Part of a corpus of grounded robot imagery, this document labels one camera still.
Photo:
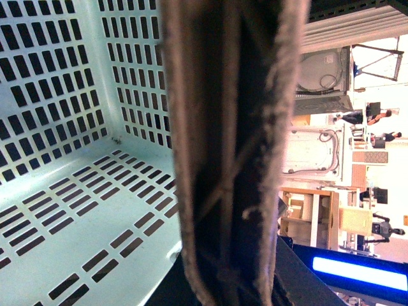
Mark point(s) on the light green plastic basket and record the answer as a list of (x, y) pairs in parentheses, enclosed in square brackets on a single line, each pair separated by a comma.
[(88, 204)]

